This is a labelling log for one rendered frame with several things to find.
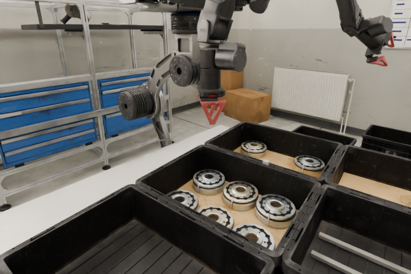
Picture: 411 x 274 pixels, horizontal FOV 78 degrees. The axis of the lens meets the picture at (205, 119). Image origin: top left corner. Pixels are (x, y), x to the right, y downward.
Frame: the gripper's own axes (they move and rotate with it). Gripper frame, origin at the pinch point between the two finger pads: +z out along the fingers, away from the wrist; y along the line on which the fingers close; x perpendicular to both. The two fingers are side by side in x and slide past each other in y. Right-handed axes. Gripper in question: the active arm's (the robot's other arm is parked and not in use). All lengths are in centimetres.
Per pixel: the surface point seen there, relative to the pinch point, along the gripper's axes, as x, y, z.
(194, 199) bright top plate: 6.3, -9.9, 20.3
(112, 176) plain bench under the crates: 39, 32, 36
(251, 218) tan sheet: -8.5, -15.9, 23.4
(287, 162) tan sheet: -31.1, 11.6, 23.7
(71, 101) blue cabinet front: 96, 151, 32
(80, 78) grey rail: 87, 157, 14
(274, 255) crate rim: -5.7, -36.6, 13.4
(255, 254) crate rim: -2.3, -36.1, 13.4
